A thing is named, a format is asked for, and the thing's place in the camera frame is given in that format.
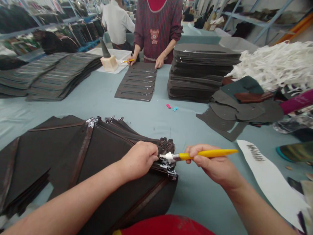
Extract brown leather piece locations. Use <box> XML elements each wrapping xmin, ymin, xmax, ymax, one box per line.
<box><xmin>234</xmin><ymin>92</ymin><xmax>274</xmax><ymax>104</ymax></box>

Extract yellow-handled glue brush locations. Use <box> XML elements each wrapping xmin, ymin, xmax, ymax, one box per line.
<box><xmin>159</xmin><ymin>149</ymin><xmax>239</xmax><ymax>164</ymax></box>

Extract white glue pot with black cone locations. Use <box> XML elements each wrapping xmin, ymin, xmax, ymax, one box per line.
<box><xmin>100</xmin><ymin>37</ymin><xmax>117</xmax><ymax>72</ymax></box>

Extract row of slotted dark panels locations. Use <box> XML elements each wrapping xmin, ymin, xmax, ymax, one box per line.
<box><xmin>114</xmin><ymin>61</ymin><xmax>158</xmax><ymax>103</ymax></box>

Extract clear plastic bag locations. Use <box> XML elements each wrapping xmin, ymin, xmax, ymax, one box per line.
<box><xmin>272</xmin><ymin>114</ymin><xmax>313</xmax><ymax>134</ymax></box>

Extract green leather piece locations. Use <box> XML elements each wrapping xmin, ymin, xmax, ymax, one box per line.
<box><xmin>221</xmin><ymin>76</ymin><xmax>265</xmax><ymax>96</ymax></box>

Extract heap of white strips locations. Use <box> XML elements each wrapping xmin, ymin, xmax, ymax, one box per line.
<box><xmin>224</xmin><ymin>40</ymin><xmax>313</xmax><ymax>95</ymax></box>

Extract person's right hand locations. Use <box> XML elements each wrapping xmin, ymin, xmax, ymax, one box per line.
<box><xmin>185</xmin><ymin>144</ymin><xmax>240</xmax><ymax>188</ymax></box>

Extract spread piles of slotted panels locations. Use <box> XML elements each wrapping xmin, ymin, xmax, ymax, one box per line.
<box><xmin>0</xmin><ymin>52</ymin><xmax>103</xmax><ymax>102</ymax></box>

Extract fanned pile of dark leather panels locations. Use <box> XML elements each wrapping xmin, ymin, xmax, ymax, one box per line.
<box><xmin>0</xmin><ymin>115</ymin><xmax>179</xmax><ymax>235</ymax></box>

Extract blue storage shelf with goods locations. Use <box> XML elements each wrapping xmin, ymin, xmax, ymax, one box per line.
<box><xmin>0</xmin><ymin>0</ymin><xmax>106</xmax><ymax>55</ymax></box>

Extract person's body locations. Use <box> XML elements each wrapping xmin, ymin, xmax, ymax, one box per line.
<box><xmin>113</xmin><ymin>214</ymin><xmax>217</xmax><ymax>235</ymax></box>

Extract person's left hand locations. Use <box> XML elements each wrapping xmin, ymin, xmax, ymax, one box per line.
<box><xmin>120</xmin><ymin>141</ymin><xmax>160</xmax><ymax>183</ymax></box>

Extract tall stack of dark panels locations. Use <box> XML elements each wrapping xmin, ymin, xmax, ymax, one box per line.
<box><xmin>167</xmin><ymin>43</ymin><xmax>242</xmax><ymax>104</ymax></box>

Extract white paper pattern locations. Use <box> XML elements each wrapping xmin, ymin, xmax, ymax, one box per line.
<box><xmin>236</xmin><ymin>139</ymin><xmax>311</xmax><ymax>233</ymax></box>

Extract white shallow tray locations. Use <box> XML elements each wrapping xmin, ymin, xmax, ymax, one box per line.
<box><xmin>85</xmin><ymin>48</ymin><xmax>134</xmax><ymax>74</ymax></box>

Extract blue metal shelf with boxes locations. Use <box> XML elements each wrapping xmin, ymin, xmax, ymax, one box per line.
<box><xmin>182</xmin><ymin>0</ymin><xmax>313</xmax><ymax>47</ymax></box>

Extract pile of grey cut pieces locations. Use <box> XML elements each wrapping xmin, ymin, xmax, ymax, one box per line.
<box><xmin>195</xmin><ymin>89</ymin><xmax>284</xmax><ymax>142</ymax></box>

